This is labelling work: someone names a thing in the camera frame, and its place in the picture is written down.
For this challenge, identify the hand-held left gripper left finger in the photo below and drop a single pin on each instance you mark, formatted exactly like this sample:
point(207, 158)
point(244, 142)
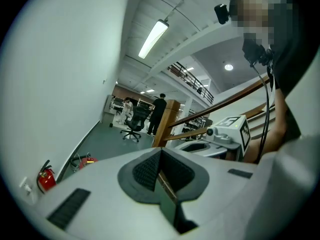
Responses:
point(100, 184)

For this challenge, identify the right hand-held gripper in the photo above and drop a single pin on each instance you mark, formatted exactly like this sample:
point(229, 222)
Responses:
point(235, 134)

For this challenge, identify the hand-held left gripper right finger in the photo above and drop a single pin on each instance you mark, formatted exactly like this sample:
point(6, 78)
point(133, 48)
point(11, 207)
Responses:
point(220, 184)

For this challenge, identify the person's right forearm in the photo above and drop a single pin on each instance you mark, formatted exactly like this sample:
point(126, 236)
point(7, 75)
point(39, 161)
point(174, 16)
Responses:
point(275, 134)

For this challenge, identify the wooden stair handrail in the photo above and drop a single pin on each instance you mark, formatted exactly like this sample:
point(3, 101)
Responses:
point(212, 106)

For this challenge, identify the red fire extinguisher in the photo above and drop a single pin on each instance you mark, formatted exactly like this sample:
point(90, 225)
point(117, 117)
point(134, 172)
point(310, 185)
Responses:
point(47, 180)

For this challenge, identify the grey cabinet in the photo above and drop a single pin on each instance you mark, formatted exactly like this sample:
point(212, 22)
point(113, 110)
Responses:
point(107, 114)

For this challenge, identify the black balcony railing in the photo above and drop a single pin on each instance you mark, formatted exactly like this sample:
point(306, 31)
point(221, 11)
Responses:
point(195, 81)

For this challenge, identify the black office chair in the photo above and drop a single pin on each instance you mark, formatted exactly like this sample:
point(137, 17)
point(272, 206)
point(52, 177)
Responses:
point(137, 119)

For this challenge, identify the round ceiling light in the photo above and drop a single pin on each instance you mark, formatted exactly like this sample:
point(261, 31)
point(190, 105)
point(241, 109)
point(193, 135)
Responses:
point(228, 67)

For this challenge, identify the black chest-mounted device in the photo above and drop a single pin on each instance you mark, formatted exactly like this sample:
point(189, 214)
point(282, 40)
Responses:
point(253, 51)

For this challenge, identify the person's black top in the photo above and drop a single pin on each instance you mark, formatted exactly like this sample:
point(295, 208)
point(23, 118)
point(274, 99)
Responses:
point(290, 66)

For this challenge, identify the long ceiling lamp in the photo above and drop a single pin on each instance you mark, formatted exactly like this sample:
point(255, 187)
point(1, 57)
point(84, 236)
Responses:
point(153, 37)

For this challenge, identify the person's head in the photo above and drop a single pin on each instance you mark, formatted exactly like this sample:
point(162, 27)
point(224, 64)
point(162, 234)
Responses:
point(252, 16)

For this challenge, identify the wooden newel post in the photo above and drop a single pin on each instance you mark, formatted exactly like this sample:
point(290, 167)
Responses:
point(167, 121)

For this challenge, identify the white wall socket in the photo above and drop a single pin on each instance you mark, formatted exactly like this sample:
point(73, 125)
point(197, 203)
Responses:
point(25, 184)

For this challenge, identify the black head-mounted camera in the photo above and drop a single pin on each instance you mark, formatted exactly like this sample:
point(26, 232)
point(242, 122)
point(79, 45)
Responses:
point(222, 14)

